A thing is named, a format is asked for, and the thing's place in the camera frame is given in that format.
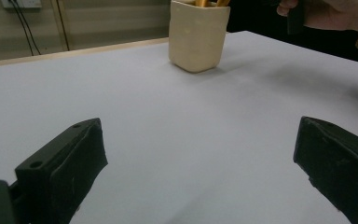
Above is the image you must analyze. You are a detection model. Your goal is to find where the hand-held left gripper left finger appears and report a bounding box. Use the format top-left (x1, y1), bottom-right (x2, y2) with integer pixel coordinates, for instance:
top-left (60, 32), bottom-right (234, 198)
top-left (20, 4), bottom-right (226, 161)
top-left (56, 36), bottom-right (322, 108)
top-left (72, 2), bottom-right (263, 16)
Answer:
top-left (14, 117), bottom-right (109, 224)

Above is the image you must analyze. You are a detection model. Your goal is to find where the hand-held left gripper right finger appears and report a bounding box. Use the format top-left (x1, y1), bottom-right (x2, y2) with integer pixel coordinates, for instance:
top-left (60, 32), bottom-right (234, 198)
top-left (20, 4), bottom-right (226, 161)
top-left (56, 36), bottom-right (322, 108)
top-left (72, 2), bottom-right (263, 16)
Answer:
top-left (293, 116), bottom-right (358, 224)

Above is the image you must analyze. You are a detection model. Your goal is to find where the beige square brush holder cup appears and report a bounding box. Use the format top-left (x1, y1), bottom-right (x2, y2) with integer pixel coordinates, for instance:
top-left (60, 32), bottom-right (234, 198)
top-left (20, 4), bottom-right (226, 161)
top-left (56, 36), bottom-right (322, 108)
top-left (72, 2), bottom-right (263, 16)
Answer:
top-left (168, 0), bottom-right (232, 75)

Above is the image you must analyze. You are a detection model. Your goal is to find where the black curtain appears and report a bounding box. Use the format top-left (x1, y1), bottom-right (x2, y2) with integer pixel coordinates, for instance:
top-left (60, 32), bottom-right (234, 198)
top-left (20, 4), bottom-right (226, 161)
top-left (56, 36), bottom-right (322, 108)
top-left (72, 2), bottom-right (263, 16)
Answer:
top-left (226, 0), bottom-right (358, 67)

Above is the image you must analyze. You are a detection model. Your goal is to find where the white table mat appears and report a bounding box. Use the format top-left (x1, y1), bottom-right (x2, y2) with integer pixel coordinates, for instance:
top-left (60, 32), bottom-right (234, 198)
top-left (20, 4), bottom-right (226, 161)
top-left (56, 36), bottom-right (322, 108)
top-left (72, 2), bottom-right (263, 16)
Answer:
top-left (0, 30), bottom-right (358, 224)

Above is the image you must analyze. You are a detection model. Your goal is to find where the black wall cable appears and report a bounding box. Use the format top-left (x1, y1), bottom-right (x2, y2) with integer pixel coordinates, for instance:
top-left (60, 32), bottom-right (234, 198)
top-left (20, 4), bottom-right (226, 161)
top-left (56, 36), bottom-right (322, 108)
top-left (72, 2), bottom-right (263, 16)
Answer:
top-left (18, 0), bottom-right (42, 56)
top-left (9, 0), bottom-right (34, 57)

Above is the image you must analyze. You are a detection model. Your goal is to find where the yellowish vertical wall pipe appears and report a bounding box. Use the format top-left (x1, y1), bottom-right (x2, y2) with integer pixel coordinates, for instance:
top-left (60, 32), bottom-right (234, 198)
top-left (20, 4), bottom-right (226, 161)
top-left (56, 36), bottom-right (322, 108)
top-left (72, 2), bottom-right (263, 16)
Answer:
top-left (49, 0), bottom-right (72, 52)

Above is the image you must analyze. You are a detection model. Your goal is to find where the white wall socket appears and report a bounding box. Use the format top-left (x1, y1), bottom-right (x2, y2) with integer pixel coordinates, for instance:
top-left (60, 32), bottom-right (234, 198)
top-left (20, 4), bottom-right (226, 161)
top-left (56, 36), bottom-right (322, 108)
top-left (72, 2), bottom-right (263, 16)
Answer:
top-left (0, 0), bottom-right (43, 9)

